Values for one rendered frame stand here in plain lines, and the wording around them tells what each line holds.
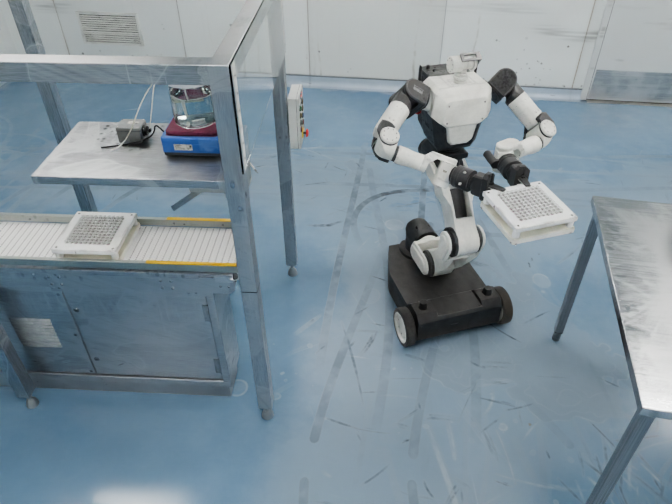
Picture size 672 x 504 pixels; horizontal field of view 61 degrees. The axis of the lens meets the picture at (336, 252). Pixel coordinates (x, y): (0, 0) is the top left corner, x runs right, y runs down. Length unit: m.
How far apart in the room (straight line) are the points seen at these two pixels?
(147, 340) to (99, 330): 0.20
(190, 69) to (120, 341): 1.38
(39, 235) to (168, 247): 0.54
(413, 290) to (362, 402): 0.66
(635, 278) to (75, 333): 2.24
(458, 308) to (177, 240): 1.41
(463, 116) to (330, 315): 1.27
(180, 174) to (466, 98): 1.24
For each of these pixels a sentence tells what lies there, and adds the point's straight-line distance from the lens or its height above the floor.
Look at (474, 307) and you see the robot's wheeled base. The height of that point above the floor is 0.19.
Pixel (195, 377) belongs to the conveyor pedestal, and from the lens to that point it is 2.75.
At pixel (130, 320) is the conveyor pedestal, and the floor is 0.50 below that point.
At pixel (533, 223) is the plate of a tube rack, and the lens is 2.11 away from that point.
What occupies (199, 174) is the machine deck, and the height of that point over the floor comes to 1.27.
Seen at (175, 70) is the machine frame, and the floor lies 1.62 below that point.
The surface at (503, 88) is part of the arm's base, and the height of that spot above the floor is 1.21.
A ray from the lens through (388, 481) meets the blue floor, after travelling 2.56.
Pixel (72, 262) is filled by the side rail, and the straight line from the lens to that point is 2.35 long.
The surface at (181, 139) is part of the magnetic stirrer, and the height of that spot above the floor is 1.34.
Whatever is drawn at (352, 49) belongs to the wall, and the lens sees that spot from 5.48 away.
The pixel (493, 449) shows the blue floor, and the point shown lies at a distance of 2.71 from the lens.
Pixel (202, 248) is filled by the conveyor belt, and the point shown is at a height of 0.83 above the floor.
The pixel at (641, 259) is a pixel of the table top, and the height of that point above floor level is 0.86.
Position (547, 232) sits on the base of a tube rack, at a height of 1.00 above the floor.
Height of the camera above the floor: 2.24
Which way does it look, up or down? 39 degrees down
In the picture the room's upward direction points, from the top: straight up
